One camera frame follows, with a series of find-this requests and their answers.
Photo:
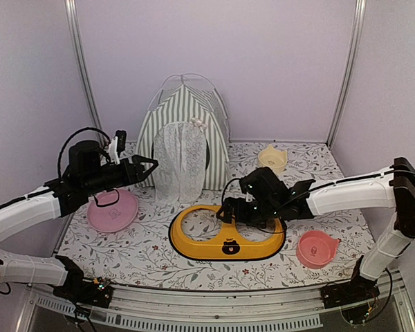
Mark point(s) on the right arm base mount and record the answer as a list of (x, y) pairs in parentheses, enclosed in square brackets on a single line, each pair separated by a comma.
[(355, 290)]

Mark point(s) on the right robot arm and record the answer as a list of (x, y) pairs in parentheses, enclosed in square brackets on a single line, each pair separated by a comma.
[(390, 187)]

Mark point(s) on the pink bowl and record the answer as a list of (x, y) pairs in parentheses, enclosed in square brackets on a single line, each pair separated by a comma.
[(316, 249)]

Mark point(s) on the cream cat-ear bowl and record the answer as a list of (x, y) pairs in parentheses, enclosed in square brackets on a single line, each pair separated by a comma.
[(273, 158)]

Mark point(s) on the front aluminium rail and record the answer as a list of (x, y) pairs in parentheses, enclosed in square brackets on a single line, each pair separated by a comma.
[(289, 309)]

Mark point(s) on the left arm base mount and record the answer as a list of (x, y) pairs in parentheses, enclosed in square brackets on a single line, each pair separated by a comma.
[(97, 292)]

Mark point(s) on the pink plate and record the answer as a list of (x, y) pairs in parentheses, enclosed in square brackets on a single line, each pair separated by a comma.
[(112, 211)]

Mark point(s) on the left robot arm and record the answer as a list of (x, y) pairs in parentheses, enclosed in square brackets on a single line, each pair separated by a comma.
[(91, 170)]

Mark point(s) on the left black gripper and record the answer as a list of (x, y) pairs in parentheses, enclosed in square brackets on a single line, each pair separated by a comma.
[(131, 179)]

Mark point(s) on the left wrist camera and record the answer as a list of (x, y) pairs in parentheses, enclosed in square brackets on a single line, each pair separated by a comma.
[(117, 146)]

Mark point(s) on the floral table mat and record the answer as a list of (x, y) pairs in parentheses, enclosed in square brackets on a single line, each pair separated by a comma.
[(141, 255)]

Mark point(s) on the left aluminium frame post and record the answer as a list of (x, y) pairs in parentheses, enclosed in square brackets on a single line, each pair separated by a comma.
[(74, 28)]

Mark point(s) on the striped pet tent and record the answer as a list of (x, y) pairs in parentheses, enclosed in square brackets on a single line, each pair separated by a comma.
[(186, 130)]

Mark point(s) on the yellow double bowl holder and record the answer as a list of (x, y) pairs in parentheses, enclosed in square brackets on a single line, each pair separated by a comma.
[(228, 245)]

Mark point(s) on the aluminium frame post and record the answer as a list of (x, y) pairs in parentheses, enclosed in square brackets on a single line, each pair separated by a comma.
[(74, 28), (354, 42)]

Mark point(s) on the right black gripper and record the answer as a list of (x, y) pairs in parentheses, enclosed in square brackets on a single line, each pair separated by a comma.
[(240, 216)]

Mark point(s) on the right aluminium frame post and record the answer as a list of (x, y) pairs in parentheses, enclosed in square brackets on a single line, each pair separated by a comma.
[(354, 42)]

